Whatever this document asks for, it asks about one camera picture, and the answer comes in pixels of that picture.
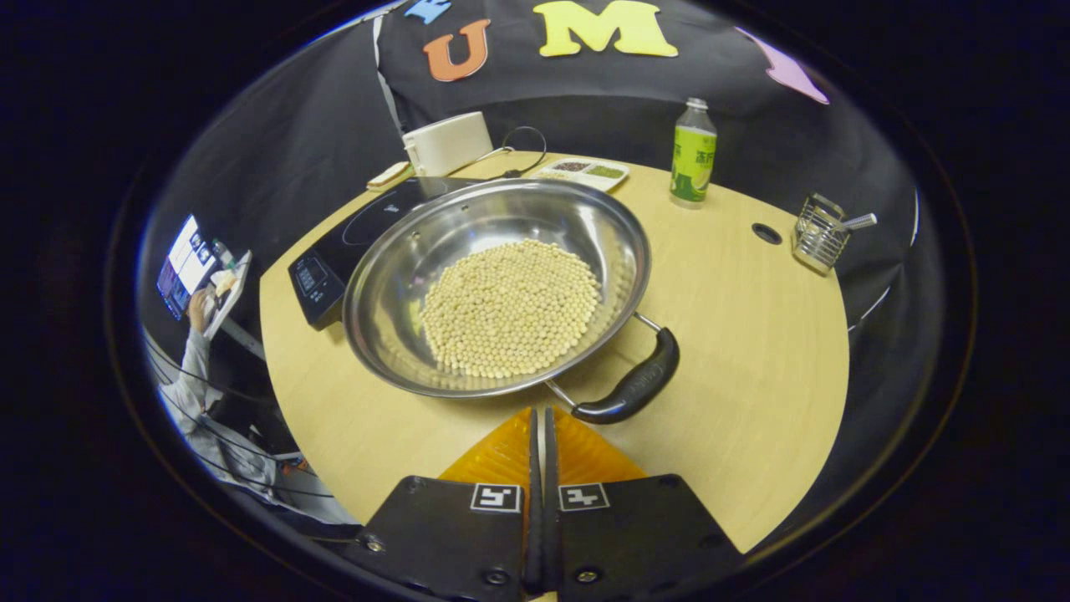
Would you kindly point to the pile of soybeans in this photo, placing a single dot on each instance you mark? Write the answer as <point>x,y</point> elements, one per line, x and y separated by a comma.
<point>510,309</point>

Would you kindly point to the tablet screen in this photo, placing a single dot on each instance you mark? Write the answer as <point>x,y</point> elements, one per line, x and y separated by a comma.
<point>185,266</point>

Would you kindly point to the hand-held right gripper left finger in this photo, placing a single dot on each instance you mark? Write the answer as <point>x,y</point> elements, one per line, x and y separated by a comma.
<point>451,535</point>

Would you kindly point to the black induction cooktop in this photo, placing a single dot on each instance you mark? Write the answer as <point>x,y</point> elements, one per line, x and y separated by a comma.
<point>334,259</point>

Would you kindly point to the white toaster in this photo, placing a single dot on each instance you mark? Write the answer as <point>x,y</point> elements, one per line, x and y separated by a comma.
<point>447,144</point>

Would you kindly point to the plate with bread slice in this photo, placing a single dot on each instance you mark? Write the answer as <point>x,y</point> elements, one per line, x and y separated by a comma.
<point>389,176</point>

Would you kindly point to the white divided bean tray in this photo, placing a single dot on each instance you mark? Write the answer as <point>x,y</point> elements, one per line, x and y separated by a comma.
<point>585,172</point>

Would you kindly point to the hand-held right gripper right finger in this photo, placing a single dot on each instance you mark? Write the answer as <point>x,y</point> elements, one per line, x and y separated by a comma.
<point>635,535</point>

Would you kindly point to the stainless steel pot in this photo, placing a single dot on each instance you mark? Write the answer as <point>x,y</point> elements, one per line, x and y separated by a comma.
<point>468,226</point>

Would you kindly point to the green label drink bottle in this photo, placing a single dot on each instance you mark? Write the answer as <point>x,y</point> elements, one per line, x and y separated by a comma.
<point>693,159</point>

